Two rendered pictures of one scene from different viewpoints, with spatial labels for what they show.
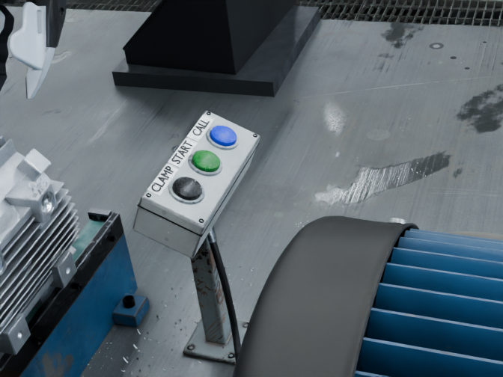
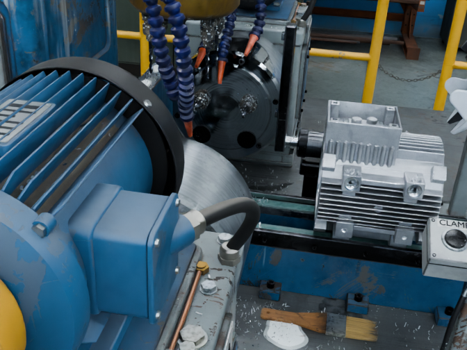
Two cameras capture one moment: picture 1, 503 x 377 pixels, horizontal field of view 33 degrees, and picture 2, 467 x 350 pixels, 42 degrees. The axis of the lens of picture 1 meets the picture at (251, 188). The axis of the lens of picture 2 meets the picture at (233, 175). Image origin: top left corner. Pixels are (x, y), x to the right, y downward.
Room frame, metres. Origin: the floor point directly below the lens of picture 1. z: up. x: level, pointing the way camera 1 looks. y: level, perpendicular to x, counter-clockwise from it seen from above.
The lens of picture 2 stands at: (0.22, -0.53, 1.53)
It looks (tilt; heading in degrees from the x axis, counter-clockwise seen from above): 28 degrees down; 74
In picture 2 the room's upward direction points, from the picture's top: 3 degrees clockwise
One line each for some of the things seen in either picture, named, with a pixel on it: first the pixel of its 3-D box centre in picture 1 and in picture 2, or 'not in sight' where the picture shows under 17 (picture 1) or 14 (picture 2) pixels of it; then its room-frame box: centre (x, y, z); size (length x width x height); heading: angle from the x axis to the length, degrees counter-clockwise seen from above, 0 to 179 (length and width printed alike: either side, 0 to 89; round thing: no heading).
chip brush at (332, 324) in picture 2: not in sight; (318, 321); (0.60, 0.21, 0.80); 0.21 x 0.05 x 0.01; 156
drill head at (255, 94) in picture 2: not in sight; (235, 88); (0.57, 0.75, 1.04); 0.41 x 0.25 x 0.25; 66
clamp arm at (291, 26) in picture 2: not in sight; (285, 89); (0.61, 0.52, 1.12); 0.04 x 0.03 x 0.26; 156
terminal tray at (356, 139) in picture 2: not in sight; (360, 132); (0.68, 0.33, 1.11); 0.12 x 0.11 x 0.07; 157
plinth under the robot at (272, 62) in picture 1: (220, 44); not in sight; (1.56, 0.02, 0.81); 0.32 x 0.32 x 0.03; 67
